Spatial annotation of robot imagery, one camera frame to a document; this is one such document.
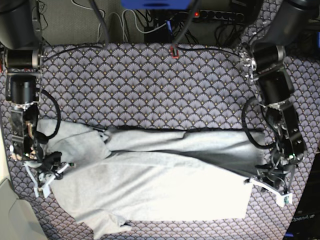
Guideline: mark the blue box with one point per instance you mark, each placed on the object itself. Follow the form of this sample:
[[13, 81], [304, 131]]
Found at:
[[155, 4]]

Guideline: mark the light grey T-shirt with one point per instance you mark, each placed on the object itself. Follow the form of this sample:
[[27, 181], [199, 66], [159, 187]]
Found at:
[[152, 175]]

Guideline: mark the fan patterned tablecloth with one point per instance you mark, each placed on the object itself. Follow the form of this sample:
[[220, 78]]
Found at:
[[142, 85]]

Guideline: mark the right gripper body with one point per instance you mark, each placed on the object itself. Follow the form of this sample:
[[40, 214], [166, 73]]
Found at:
[[44, 172]]

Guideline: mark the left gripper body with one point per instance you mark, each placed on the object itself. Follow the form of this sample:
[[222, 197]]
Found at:
[[277, 179]]

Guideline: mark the beige plastic bin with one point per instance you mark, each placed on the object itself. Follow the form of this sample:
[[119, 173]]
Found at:
[[17, 218]]

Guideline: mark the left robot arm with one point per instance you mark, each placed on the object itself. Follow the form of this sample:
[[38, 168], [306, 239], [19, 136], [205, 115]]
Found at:
[[264, 59]]

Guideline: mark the black power strip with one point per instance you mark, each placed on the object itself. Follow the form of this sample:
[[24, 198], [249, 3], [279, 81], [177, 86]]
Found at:
[[212, 15]]

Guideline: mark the red black table clamp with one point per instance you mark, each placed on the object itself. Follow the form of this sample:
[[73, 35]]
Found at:
[[174, 52]]

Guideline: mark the black OpenArm case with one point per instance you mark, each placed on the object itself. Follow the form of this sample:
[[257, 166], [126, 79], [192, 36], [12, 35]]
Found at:
[[305, 224]]

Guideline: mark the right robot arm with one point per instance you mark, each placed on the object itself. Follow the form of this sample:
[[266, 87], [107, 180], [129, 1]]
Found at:
[[22, 58]]

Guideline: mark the black box on floor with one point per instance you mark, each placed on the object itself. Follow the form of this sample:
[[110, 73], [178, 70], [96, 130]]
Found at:
[[159, 36]]

